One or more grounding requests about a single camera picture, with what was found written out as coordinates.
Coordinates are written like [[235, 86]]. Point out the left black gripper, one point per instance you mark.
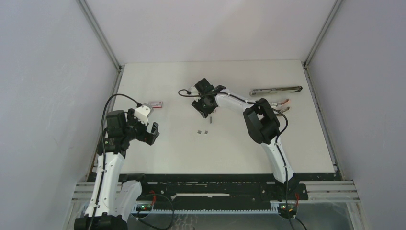
[[145, 136]]

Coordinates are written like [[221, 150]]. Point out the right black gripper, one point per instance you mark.
[[205, 112]]

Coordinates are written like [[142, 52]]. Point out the red staple box sleeve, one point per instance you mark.
[[156, 104]]

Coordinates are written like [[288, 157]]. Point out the black silver stapler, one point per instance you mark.
[[259, 92]]

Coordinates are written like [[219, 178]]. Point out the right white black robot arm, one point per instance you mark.
[[260, 118]]

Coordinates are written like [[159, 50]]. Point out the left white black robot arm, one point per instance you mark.
[[109, 209]]

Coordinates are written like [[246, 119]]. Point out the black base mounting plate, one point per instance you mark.
[[208, 190]]

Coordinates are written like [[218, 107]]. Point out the left controller board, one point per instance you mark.
[[143, 207]]

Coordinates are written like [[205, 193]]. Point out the controller board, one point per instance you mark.
[[143, 207], [286, 208]]

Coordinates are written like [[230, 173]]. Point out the right controller board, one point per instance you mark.
[[286, 208]]

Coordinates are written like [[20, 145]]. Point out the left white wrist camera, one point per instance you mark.
[[143, 112]]

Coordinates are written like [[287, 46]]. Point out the white slotted cable duct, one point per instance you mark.
[[255, 208]]

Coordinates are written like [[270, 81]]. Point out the aluminium frame rails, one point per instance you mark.
[[317, 191]]

